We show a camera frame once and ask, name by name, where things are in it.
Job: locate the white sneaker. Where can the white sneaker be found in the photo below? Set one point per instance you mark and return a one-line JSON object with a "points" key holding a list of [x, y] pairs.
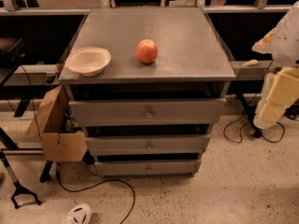
{"points": [[80, 214]]}

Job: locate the grey top drawer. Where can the grey top drawer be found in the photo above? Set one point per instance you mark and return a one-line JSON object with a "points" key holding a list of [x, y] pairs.
{"points": [[147, 112]]}

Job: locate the white paper bowl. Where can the white paper bowl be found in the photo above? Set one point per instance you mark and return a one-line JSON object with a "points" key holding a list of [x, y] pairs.
{"points": [[89, 61]]}

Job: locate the brown cardboard box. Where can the brown cardboard box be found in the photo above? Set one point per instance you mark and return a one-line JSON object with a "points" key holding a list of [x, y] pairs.
{"points": [[50, 125]]}

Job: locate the grey bottom drawer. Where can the grey bottom drawer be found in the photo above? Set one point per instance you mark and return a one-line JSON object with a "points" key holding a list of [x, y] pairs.
{"points": [[126, 168]]}

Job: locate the grey drawer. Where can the grey drawer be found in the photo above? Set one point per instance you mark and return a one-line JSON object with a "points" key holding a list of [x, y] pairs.
{"points": [[147, 144], [126, 168], [147, 112]]}

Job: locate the grey drawer cabinet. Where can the grey drawer cabinet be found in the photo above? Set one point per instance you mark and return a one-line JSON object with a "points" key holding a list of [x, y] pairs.
{"points": [[191, 64]]}

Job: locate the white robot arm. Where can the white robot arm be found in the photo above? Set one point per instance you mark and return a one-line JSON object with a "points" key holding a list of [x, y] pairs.
{"points": [[285, 41]]}

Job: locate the red apple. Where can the red apple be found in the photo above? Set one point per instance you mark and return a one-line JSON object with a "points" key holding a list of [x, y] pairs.
{"points": [[146, 51]]}

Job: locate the grey middle drawer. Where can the grey middle drawer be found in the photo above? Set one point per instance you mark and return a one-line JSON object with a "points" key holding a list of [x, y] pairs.
{"points": [[147, 144]]}

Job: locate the yellow foam scrap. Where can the yellow foam scrap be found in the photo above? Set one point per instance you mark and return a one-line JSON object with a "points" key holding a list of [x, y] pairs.
{"points": [[250, 63]]}

